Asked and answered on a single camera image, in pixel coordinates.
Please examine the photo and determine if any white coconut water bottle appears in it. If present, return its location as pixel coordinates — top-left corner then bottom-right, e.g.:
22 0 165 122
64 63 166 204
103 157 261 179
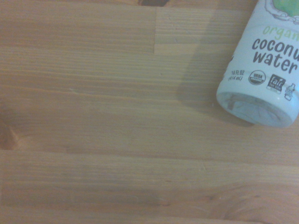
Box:
216 0 299 128

